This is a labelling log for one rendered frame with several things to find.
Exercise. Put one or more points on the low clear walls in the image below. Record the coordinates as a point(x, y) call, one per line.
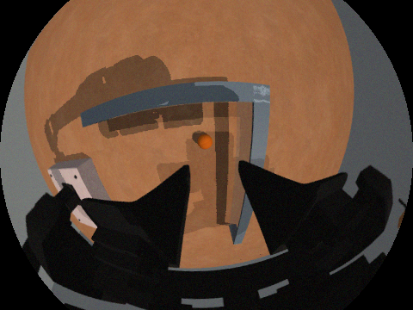
point(242, 153)

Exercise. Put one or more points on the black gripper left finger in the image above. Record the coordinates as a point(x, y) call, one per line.
point(158, 217)

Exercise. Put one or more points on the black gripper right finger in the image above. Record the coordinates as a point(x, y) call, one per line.
point(281, 205)

